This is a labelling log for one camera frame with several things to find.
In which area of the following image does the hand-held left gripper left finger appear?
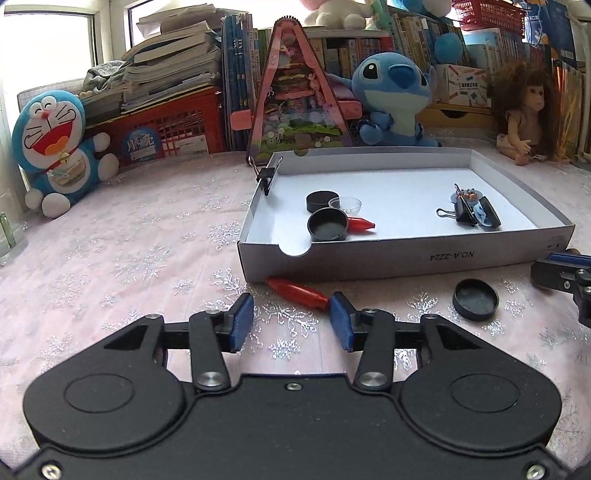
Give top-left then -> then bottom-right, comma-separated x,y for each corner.
102,293 -> 256,394

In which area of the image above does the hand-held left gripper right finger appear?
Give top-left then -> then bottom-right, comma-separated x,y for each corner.
329,292 -> 484,394

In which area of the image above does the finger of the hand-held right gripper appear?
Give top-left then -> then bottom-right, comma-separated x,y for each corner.
531,253 -> 591,291
573,270 -> 591,328

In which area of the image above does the black round cap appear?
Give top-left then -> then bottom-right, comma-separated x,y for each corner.
305,191 -> 343,214
452,279 -> 500,322
307,208 -> 348,242

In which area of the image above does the clear round plastic lid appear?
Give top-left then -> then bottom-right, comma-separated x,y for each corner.
329,196 -> 362,217

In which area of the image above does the white cardboard box tray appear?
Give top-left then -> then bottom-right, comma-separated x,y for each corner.
237,147 -> 575,283

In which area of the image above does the pink snowflake tablecloth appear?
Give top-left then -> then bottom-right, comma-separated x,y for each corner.
0,148 -> 591,462

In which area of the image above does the brown haired doll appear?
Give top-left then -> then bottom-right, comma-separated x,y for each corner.
489,60 -> 573,167

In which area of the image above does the wooden drawer box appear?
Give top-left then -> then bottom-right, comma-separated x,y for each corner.
418,102 -> 497,130

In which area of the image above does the white printed carton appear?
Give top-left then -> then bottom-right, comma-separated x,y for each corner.
434,64 -> 490,109

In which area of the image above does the pink pencil case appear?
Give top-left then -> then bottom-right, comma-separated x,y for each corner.
230,100 -> 363,131

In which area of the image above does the large red plastic basket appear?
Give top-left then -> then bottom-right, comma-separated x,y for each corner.
85,87 -> 227,169

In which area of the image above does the pink triangular toy case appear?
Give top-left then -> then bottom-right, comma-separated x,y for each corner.
246,15 -> 352,164

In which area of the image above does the row of shelf books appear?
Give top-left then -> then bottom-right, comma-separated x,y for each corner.
256,14 -> 583,153

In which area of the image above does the clear plastic cup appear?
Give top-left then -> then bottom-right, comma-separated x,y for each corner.
0,210 -> 28,266

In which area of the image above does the blue ball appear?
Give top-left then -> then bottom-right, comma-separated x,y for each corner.
434,32 -> 464,65

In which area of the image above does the blue alien plush toy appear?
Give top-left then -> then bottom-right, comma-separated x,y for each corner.
323,52 -> 443,147

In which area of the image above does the small red plastic basket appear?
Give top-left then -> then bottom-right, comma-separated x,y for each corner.
450,0 -> 527,33

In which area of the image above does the row of blue thin books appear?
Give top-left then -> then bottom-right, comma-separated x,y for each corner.
222,13 -> 259,152

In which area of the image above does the blue cat plush toy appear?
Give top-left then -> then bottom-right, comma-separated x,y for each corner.
11,90 -> 120,219

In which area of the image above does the stack of papers and booklets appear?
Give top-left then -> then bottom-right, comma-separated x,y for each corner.
83,4 -> 222,123

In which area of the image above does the grey cloth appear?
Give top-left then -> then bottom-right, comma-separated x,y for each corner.
83,60 -> 127,90

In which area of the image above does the white plush toy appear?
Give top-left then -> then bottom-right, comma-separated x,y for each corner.
298,0 -> 375,28

